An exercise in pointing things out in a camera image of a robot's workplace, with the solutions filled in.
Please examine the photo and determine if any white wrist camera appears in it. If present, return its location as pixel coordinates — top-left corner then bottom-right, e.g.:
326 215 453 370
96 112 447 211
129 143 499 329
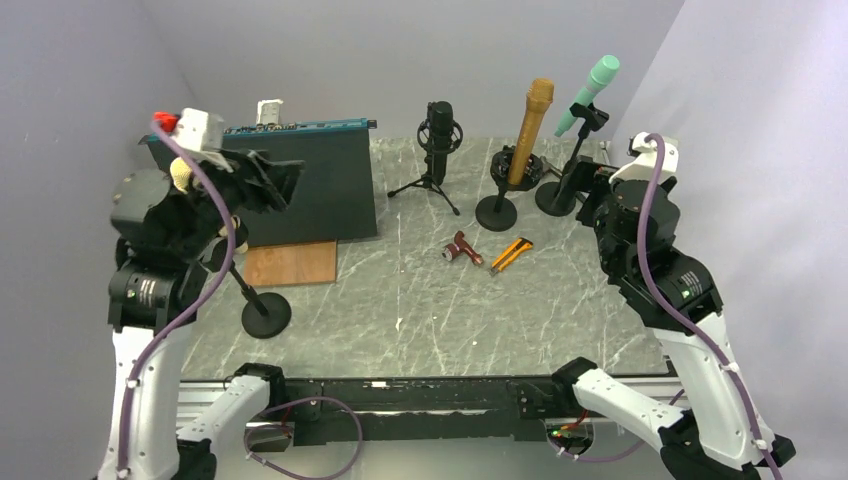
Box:
609 132 680 185
152 107 225 155

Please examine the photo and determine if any black round-base shock mount stand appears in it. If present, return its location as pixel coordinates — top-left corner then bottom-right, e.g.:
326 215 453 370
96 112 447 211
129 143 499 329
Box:
475 145 544 232

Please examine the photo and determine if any black condenser microphone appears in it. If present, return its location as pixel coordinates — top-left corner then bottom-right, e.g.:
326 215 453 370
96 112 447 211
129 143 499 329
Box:
427 101 453 185

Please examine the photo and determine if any black tripod shock mount stand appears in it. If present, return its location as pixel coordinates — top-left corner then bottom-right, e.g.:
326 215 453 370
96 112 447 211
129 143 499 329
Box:
387 120 464 216

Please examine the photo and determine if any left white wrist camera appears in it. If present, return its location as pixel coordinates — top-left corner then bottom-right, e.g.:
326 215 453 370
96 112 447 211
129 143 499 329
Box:
152 107 225 155

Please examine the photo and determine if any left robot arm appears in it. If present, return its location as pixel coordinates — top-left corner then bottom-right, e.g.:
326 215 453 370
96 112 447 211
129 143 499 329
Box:
97 150 305 479

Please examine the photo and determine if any cream yellow microphone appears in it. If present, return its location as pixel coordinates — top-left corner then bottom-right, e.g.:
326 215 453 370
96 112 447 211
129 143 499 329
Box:
169 157 193 194

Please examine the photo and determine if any black round-base clip stand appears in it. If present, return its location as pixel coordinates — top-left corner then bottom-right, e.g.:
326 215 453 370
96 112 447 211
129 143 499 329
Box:
535 103 609 217

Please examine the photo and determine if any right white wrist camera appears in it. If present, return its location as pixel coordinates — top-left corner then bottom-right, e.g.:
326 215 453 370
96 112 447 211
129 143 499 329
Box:
609 132 680 185

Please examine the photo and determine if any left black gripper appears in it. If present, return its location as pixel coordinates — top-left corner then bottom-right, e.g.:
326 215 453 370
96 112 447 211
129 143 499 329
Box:
172 147 308 259

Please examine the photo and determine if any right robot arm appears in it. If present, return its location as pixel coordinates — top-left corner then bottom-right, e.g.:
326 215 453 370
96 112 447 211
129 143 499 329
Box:
550 156 796 479

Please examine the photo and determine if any brown wooden board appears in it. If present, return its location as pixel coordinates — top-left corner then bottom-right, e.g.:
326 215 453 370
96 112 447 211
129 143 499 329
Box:
244 241 337 287

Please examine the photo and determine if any dark rack unit blue edge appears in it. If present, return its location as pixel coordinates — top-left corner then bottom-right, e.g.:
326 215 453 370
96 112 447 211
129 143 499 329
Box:
138 117 380 250

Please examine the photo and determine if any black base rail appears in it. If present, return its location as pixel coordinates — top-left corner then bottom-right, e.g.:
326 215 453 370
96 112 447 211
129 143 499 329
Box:
249 376 585 446

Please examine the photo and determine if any gold microphone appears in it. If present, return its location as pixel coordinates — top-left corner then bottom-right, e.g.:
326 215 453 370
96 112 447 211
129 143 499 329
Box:
507 78 555 189

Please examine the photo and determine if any orange utility knife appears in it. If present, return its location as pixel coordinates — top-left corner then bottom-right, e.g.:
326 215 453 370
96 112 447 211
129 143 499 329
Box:
489 237 534 276

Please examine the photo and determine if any black left round-base stand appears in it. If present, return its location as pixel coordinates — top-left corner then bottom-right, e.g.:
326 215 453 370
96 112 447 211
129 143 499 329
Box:
229 264 292 340

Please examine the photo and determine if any mint green microphone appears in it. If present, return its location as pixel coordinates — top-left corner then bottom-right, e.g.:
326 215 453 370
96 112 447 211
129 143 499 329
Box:
554 55 620 137

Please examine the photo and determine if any white block behind rack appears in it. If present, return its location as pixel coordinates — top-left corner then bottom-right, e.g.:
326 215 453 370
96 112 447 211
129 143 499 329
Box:
256 98 284 125

